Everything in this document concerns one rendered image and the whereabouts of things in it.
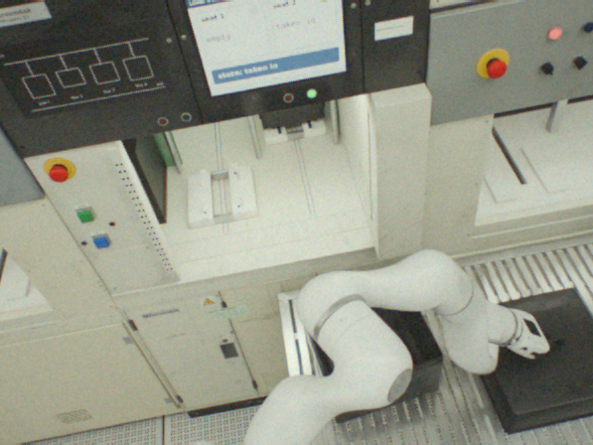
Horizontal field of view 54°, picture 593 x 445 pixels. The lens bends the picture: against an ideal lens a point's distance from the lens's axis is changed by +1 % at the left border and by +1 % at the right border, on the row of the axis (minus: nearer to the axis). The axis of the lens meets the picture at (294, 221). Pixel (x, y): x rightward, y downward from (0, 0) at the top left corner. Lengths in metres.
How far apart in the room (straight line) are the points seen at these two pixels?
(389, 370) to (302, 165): 1.15
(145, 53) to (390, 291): 0.64
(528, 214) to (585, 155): 0.31
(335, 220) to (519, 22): 0.76
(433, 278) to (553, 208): 0.93
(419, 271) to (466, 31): 0.55
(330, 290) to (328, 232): 0.79
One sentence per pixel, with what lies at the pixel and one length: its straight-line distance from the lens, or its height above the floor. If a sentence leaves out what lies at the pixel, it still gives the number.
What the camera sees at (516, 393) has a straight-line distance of 1.47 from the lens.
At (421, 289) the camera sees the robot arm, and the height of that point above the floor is 1.41.
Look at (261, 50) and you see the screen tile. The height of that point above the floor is 1.55.
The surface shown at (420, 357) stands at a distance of 1.59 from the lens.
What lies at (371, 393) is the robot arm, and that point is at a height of 1.38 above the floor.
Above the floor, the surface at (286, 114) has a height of 0.98.
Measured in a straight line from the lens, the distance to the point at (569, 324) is 1.59.
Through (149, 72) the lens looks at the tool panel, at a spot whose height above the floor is 1.55.
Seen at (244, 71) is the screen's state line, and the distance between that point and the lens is 1.20.
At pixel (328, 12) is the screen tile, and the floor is 1.61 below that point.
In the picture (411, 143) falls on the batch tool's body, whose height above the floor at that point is 1.28.
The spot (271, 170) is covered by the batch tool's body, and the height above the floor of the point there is 0.87.
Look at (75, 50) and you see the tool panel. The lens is 1.19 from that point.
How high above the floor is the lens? 2.17
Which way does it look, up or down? 48 degrees down
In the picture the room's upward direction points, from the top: 10 degrees counter-clockwise
